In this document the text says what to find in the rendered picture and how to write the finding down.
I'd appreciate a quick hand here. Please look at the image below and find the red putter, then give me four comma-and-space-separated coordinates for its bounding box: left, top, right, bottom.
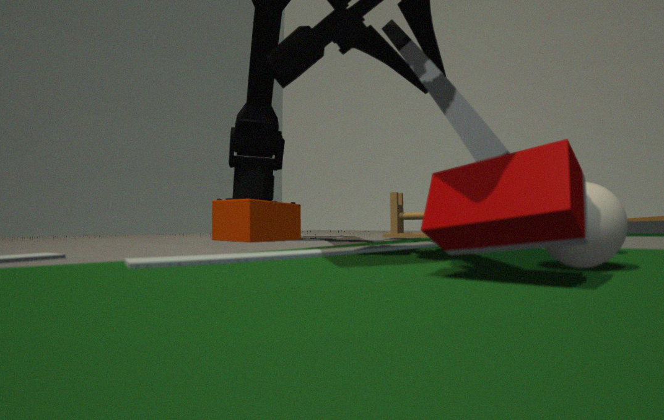
382, 19, 588, 255

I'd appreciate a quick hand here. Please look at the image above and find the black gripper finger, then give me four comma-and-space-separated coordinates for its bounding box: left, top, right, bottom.
398, 0, 446, 77
339, 24, 428, 94

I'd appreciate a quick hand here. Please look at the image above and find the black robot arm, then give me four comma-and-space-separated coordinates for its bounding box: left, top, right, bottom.
226, 0, 291, 201

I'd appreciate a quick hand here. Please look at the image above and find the white golf ball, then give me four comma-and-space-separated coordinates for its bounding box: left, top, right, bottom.
545, 182, 627, 268

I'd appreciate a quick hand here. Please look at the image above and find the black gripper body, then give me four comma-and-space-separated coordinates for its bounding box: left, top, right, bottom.
266, 0, 384, 88

